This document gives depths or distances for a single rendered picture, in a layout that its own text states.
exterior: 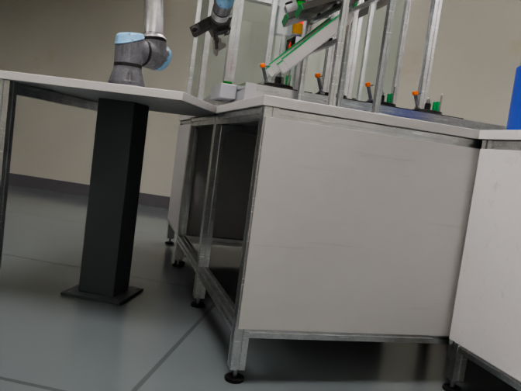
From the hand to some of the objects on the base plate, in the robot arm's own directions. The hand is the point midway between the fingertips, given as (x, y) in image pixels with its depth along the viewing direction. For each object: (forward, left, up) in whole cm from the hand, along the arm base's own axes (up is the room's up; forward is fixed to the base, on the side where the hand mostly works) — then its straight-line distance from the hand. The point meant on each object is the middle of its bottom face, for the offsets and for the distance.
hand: (208, 42), depth 239 cm
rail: (+6, +14, -30) cm, 33 cm away
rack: (+65, -22, -32) cm, 76 cm away
